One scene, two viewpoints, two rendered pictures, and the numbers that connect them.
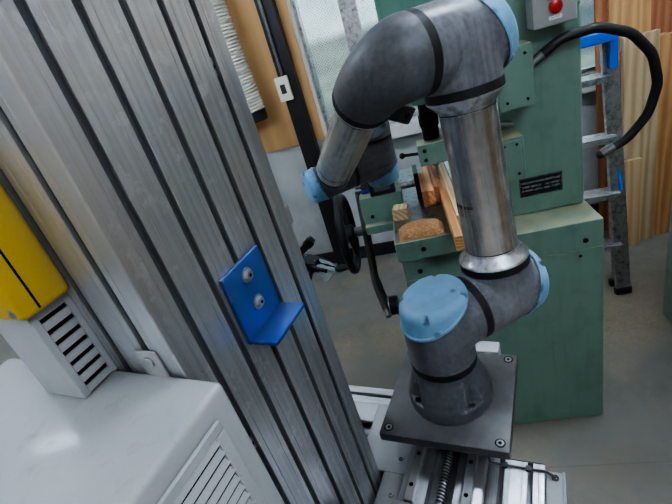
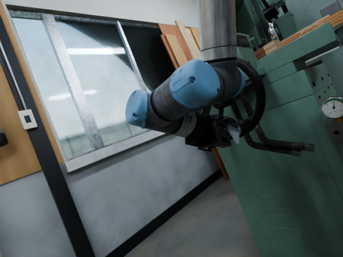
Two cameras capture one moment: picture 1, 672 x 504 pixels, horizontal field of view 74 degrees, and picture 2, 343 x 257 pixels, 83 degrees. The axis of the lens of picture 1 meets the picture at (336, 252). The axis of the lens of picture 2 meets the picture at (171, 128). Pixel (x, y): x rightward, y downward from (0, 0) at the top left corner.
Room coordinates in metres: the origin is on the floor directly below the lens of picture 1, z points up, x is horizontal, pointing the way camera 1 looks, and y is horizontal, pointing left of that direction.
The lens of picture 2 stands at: (1.23, 0.61, 0.77)
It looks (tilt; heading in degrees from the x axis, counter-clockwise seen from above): 1 degrees up; 303
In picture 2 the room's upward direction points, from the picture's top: 22 degrees counter-clockwise
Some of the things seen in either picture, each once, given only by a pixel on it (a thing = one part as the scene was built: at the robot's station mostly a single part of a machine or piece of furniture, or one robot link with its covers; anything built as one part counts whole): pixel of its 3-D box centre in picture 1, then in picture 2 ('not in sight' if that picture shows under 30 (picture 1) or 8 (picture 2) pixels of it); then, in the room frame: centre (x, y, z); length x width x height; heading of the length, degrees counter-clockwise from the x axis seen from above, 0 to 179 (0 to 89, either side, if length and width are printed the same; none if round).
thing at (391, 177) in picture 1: (373, 162); not in sight; (0.97, -0.14, 1.18); 0.11 x 0.08 x 0.11; 106
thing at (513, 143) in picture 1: (507, 155); (285, 29); (1.16, -0.54, 1.02); 0.09 x 0.07 x 0.12; 167
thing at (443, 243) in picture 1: (410, 206); (246, 76); (1.36, -0.28, 0.87); 0.61 x 0.30 x 0.06; 167
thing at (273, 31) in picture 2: not in sight; (275, 33); (1.20, -0.49, 1.02); 0.12 x 0.03 x 0.12; 77
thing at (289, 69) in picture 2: not in sight; (251, 87); (1.37, -0.33, 0.82); 0.40 x 0.21 x 0.04; 167
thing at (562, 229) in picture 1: (483, 219); (269, 95); (1.33, -0.51, 0.76); 0.57 x 0.45 x 0.09; 77
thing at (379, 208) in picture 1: (382, 199); (234, 67); (1.38, -0.20, 0.91); 0.15 x 0.14 x 0.09; 167
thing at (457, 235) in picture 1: (444, 197); (274, 52); (1.24, -0.36, 0.92); 0.59 x 0.02 x 0.04; 167
